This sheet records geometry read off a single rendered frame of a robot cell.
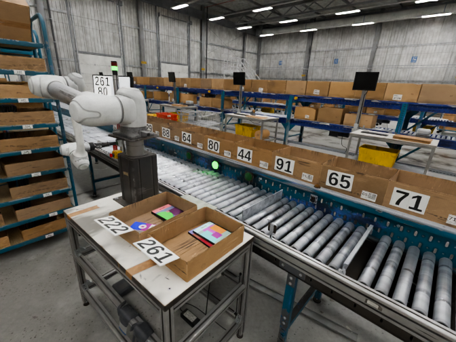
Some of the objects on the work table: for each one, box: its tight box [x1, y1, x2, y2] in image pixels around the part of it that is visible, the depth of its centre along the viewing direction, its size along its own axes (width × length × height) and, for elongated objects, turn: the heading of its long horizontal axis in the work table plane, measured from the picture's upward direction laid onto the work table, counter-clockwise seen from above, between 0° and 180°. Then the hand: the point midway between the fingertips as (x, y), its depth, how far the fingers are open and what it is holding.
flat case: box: [151, 204, 184, 221], centre depth 142 cm, size 14×19×2 cm
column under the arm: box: [113, 150, 159, 207], centre depth 156 cm, size 26×26×33 cm
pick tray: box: [147, 206, 244, 282], centre depth 117 cm, size 28×38×10 cm
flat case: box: [193, 221, 232, 245], centre depth 125 cm, size 14×19×2 cm
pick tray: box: [109, 191, 197, 251], centre depth 133 cm, size 28×38×10 cm
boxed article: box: [130, 222, 157, 233], centre depth 126 cm, size 7×13×4 cm, turn 71°
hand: (112, 143), depth 222 cm, fingers closed
